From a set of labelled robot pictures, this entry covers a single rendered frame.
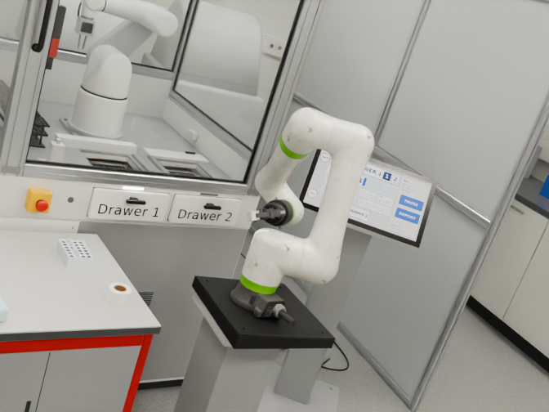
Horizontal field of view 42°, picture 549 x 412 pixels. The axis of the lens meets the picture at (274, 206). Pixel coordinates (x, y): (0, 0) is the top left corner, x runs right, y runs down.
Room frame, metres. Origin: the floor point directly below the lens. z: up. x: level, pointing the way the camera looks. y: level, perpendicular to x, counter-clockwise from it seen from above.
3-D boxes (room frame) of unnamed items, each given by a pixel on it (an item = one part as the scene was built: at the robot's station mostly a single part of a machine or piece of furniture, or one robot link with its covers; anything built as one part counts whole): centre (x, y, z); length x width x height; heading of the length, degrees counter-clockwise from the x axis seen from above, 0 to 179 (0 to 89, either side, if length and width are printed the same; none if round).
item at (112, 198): (2.37, 0.49, 0.87); 0.29 x 0.02 x 0.11; 128
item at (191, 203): (2.56, 0.24, 0.87); 0.29 x 0.02 x 0.11; 128
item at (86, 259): (2.06, 0.56, 0.78); 0.12 x 0.08 x 0.04; 37
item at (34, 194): (2.15, 0.74, 0.88); 0.07 x 0.05 x 0.07; 128
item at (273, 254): (2.11, -0.04, 0.96); 0.16 x 0.13 x 0.19; 101
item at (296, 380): (2.83, -0.35, 0.51); 0.50 x 0.45 x 1.02; 177
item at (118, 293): (1.90, 0.36, 0.78); 0.07 x 0.07 x 0.04
